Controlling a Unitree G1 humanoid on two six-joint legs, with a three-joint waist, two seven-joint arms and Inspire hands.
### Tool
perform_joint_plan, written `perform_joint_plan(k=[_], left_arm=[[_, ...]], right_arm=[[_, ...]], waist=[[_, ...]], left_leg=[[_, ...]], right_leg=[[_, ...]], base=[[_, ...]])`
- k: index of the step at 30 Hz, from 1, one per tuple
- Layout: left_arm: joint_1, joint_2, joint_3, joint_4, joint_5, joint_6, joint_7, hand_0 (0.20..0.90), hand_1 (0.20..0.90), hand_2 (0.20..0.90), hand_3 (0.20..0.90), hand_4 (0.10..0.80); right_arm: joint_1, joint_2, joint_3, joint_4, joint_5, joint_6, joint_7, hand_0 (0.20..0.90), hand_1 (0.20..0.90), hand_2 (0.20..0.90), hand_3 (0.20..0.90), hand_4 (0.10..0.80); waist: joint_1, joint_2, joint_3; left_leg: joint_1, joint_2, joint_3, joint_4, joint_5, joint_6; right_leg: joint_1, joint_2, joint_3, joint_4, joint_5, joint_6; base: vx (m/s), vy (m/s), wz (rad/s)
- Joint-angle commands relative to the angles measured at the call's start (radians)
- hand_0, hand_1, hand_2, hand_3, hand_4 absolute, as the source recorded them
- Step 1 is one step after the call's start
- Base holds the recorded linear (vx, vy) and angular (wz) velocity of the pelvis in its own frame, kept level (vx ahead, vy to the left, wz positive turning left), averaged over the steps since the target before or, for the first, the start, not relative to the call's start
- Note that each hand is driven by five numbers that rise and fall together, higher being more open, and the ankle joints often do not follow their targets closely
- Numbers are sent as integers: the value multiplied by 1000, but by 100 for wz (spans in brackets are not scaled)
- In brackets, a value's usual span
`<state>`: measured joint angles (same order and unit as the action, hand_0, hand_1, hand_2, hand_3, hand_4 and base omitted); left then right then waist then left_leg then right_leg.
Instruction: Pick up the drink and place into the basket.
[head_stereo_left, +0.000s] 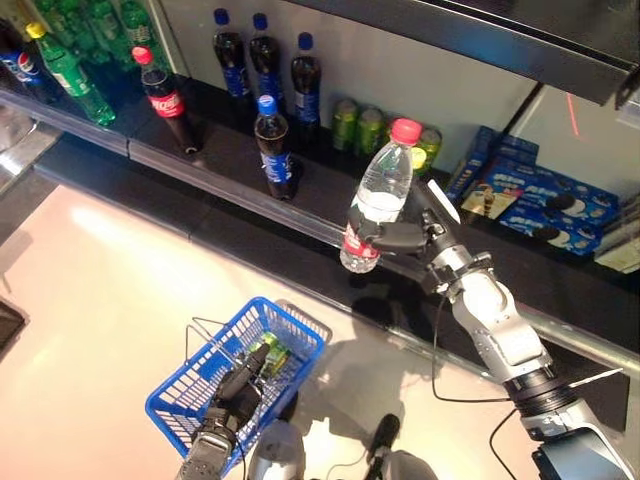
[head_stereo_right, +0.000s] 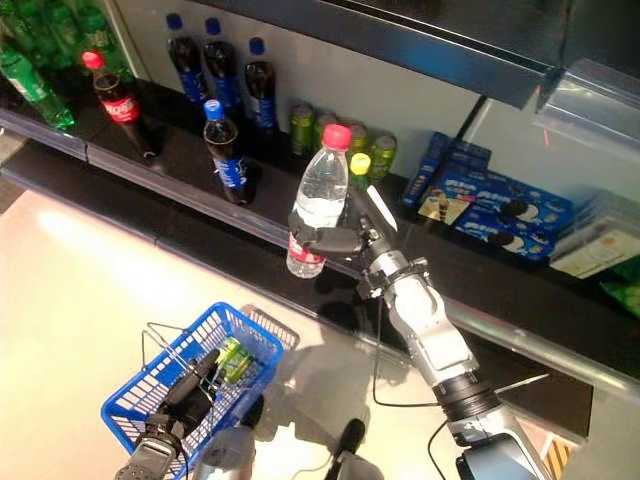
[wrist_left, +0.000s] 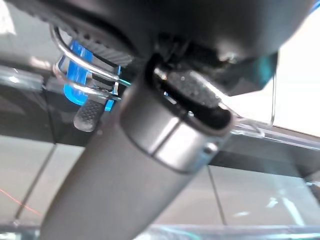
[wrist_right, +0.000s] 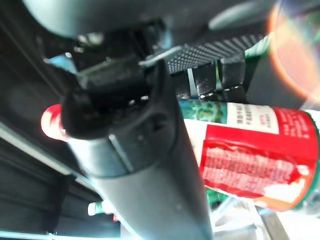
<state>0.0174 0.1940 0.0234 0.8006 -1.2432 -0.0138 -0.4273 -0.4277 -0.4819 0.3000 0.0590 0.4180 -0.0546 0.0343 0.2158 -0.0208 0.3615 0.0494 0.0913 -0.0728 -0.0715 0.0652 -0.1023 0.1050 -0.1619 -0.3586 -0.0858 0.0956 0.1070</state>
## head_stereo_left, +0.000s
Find Coca-Cola bottle red cap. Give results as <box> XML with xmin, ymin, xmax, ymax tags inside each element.
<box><xmin>131</xmin><ymin>45</ymin><xmax>205</xmax><ymax>157</ymax></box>

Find ice cream cone box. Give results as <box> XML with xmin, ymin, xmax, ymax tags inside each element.
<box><xmin>459</xmin><ymin>180</ymin><xmax>522</xmax><ymax>220</ymax></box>

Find white carton box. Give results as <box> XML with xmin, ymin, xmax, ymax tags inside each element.
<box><xmin>593</xmin><ymin>219</ymin><xmax>640</xmax><ymax>275</ymax></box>

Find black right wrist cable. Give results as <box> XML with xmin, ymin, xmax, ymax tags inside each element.
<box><xmin>431</xmin><ymin>294</ymin><xmax>524</xmax><ymax>451</ymax></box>

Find small water bottle red cap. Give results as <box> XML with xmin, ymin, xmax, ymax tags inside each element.
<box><xmin>339</xmin><ymin>118</ymin><xmax>424</xmax><ymax>275</ymax></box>

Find black shelf board clear rail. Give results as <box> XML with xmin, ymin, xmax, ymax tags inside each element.
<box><xmin>0</xmin><ymin>74</ymin><xmax>640</xmax><ymax>374</ymax></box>

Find grey robot leg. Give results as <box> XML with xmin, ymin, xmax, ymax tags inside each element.
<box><xmin>247</xmin><ymin>418</ymin><xmax>307</xmax><ymax>480</ymax></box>
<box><xmin>367</xmin><ymin>413</ymin><xmax>441</xmax><ymax>480</ymax></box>

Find blue plastic shopping basket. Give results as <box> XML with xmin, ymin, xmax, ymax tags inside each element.
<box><xmin>144</xmin><ymin>296</ymin><xmax>334</xmax><ymax>476</ymax></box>

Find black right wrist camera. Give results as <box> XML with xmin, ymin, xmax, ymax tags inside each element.
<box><xmin>425</xmin><ymin>253</ymin><xmax>495</xmax><ymax>300</ymax></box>

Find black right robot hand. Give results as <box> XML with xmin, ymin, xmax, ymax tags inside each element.
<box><xmin>346</xmin><ymin>179</ymin><xmax>462</xmax><ymax>259</ymax></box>

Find narrow blue cookie box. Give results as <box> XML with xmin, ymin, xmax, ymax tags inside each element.
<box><xmin>444</xmin><ymin>124</ymin><xmax>500</xmax><ymax>202</ymax></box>
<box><xmin>499</xmin><ymin>134</ymin><xmax>541</xmax><ymax>169</ymax></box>

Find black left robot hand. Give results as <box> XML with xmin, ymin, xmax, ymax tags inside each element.
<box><xmin>208</xmin><ymin>344</ymin><xmax>272</xmax><ymax>436</ymax></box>

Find grey left robot leg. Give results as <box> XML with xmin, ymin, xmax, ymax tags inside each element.
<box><xmin>247</xmin><ymin>418</ymin><xmax>307</xmax><ymax>480</ymax></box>

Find reflective metal corner pillar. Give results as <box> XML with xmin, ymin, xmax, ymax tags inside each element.
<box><xmin>0</xmin><ymin>102</ymin><xmax>64</xmax><ymax>199</ymax></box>

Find cola bottle blue label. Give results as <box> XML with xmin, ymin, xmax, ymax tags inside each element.
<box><xmin>212</xmin><ymin>8</ymin><xmax>252</xmax><ymax>100</ymax></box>
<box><xmin>253</xmin><ymin>94</ymin><xmax>305</xmax><ymax>202</ymax></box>
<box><xmin>248</xmin><ymin>13</ymin><xmax>287</xmax><ymax>114</ymax></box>
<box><xmin>290</xmin><ymin>32</ymin><xmax>325</xmax><ymax>127</ymax></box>

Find dark blue metal shelf board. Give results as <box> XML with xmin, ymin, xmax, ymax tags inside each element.
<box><xmin>294</xmin><ymin>0</ymin><xmax>640</xmax><ymax>107</ymax></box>

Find Pepsi bottle round logo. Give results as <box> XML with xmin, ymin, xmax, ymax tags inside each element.
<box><xmin>0</xmin><ymin>19</ymin><xmax>57</xmax><ymax>105</ymax></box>

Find grey right robot leg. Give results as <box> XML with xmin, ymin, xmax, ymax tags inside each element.
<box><xmin>367</xmin><ymin>413</ymin><xmax>441</xmax><ymax>480</ymax></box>

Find black plinth shelf board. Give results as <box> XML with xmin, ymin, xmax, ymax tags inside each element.
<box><xmin>32</xmin><ymin>149</ymin><xmax>631</xmax><ymax>436</ymax></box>

